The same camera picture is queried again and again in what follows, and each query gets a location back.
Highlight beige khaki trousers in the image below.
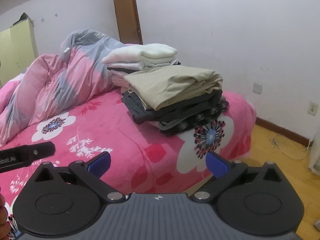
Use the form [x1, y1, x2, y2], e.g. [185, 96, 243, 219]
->
[124, 65, 223, 111]

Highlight stack of folded clothes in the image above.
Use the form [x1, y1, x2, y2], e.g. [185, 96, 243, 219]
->
[102, 43, 228, 135]

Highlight person's left hand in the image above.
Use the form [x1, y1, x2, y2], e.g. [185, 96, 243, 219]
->
[0, 194, 10, 240]

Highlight pink floral fleece bedsheet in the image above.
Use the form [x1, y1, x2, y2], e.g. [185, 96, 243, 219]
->
[0, 88, 258, 240]

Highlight pink grey floral duvet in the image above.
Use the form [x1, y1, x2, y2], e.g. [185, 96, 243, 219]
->
[1, 29, 125, 145]

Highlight pale yellow wardrobe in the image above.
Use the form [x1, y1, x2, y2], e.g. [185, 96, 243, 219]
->
[0, 18, 38, 86]

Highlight dark object atop wardrobe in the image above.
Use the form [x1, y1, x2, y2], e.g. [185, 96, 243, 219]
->
[12, 12, 29, 26]

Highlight brown wooden door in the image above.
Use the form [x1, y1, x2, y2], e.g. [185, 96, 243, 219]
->
[113, 0, 143, 44]

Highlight white wall socket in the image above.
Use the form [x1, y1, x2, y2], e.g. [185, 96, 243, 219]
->
[307, 101, 318, 116]
[252, 83, 263, 95]

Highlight white cable on floor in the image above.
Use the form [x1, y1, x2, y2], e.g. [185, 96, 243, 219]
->
[269, 132, 315, 161]

